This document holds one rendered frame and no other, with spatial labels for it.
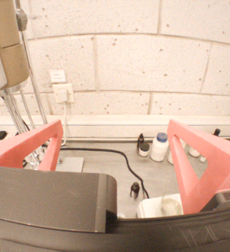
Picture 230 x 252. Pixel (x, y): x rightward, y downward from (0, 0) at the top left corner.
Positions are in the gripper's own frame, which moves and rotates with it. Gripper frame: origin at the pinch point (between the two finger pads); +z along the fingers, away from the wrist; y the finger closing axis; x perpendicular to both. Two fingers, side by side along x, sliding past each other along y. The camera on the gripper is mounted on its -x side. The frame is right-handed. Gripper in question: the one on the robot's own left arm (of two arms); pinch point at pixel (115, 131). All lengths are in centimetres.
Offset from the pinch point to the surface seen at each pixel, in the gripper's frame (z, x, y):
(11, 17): 17.6, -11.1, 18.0
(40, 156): 17.2, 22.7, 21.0
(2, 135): 39, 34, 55
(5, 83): 12.7, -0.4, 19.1
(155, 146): 31.6, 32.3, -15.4
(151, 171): 25.5, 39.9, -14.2
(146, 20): 47.7, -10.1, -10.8
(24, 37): 28.1, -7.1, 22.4
